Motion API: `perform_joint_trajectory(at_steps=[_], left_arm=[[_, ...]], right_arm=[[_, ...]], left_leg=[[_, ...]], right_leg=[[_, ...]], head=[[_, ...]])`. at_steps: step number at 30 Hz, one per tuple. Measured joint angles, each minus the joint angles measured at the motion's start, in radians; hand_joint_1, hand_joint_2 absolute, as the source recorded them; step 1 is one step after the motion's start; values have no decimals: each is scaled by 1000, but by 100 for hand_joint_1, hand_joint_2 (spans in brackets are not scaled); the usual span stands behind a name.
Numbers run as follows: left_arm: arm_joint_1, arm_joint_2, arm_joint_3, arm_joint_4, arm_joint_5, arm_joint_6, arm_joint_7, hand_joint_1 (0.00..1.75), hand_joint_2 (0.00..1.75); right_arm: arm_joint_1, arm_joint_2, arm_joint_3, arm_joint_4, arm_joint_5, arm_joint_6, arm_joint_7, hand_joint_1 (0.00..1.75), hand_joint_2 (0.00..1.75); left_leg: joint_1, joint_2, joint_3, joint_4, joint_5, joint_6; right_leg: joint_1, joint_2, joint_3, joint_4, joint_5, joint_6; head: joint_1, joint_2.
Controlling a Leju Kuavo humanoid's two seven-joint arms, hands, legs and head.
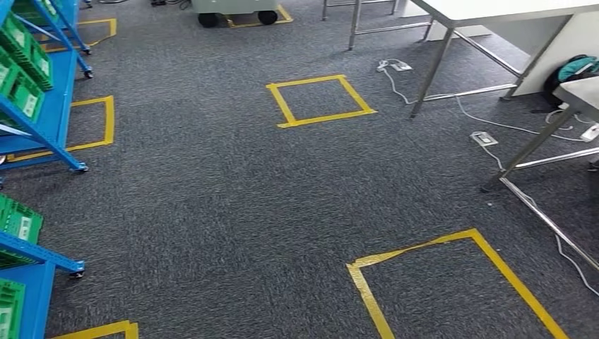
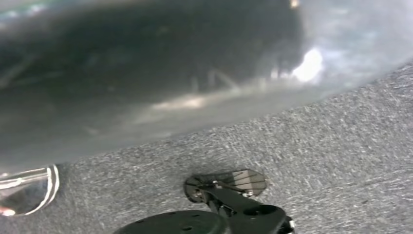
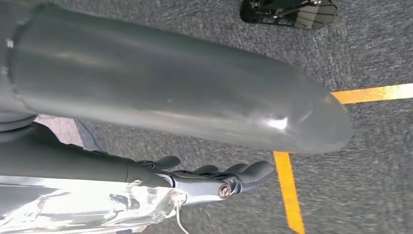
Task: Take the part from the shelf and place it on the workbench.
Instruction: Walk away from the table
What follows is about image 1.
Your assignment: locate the blue metal shelf rack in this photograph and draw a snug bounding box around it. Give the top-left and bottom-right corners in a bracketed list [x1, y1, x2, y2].
[11, 0, 95, 54]
[0, 231, 86, 339]
[0, 0, 95, 175]

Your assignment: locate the steel workbench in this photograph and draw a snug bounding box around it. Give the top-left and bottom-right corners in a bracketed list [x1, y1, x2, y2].
[482, 76, 599, 273]

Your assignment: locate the white wheeled cart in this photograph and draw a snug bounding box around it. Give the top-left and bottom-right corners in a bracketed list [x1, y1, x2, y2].
[191, 0, 280, 28]

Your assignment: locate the steel table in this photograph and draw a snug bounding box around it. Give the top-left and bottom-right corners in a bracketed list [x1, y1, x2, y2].
[321, 0, 599, 119]

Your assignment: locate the green plastic crate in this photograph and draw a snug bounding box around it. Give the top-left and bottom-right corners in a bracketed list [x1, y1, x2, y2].
[0, 13, 41, 64]
[0, 74, 45, 125]
[0, 278, 27, 339]
[20, 40, 54, 92]
[11, 0, 61, 20]
[0, 47, 22, 102]
[0, 194, 44, 244]

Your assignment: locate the teal and black backpack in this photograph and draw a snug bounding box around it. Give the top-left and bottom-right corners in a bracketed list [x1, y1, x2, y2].
[542, 54, 599, 111]

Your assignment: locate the white panel desk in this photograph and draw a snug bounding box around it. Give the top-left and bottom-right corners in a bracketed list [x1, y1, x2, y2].
[402, 0, 599, 97]

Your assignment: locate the white floor cable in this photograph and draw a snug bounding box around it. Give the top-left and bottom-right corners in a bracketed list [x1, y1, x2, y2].
[381, 65, 586, 142]
[482, 145, 599, 298]

